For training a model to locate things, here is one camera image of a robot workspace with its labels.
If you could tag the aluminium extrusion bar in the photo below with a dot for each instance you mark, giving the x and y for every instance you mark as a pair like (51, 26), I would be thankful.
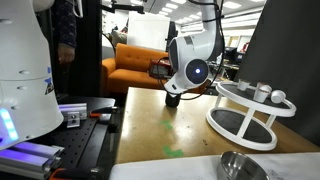
(26, 156)
(73, 107)

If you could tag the whiteboard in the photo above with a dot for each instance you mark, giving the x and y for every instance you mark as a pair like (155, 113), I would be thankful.
(148, 31)

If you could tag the red black device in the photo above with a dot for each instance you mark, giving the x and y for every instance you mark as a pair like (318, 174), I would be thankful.
(156, 68)

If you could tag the small white cup lying sideways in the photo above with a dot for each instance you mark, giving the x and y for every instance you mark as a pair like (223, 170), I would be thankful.
(278, 96)

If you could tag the metal bowl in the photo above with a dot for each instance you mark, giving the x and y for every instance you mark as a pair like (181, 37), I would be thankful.
(240, 166)

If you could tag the black computer monitor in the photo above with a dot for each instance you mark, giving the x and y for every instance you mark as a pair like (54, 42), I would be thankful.
(230, 53)

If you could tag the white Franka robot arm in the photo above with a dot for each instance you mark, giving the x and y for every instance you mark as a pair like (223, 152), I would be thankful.
(186, 56)

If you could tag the black mug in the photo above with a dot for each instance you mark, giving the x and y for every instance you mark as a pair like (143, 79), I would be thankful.
(173, 101)

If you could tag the black curtain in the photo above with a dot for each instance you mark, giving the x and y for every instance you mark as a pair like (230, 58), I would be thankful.
(286, 50)

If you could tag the orange sofa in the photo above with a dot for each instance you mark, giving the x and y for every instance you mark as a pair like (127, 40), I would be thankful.
(133, 66)

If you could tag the white cloth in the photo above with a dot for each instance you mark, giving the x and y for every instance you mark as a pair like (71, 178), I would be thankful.
(166, 170)

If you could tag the white two-tier round stand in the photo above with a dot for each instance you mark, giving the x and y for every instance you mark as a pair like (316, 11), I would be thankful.
(226, 120)

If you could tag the person in dark clothes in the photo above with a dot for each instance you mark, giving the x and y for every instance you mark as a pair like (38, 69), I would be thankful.
(65, 26)

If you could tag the silver corner bracket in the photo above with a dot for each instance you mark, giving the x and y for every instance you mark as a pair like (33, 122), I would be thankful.
(73, 120)

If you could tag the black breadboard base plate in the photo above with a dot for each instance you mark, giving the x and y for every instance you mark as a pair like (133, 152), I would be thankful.
(83, 140)

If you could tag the black metal frame post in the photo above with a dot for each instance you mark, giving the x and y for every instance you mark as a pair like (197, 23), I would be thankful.
(86, 50)

